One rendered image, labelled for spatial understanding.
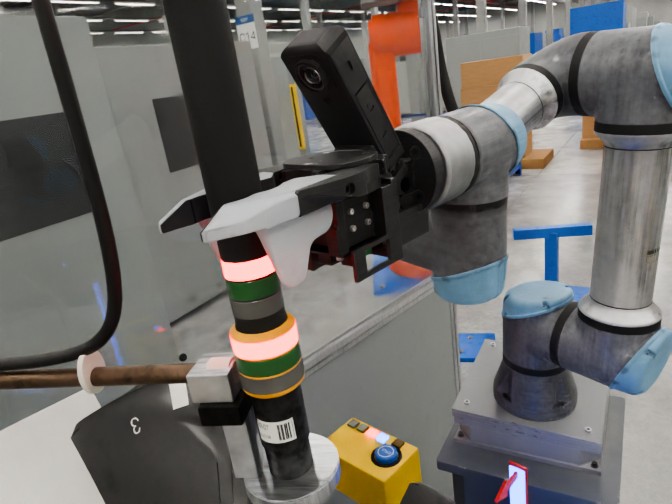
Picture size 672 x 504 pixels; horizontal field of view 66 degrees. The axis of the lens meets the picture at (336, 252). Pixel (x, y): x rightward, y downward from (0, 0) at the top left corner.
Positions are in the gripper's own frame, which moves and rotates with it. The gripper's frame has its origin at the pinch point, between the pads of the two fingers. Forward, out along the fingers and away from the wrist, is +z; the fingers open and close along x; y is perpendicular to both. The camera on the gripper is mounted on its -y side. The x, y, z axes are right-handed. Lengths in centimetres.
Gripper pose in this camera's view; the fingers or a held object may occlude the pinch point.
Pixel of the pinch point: (197, 213)
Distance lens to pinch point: 30.5
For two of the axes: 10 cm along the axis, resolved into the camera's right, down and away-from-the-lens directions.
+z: -6.8, 3.3, -6.5
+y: 1.4, 9.4, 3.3
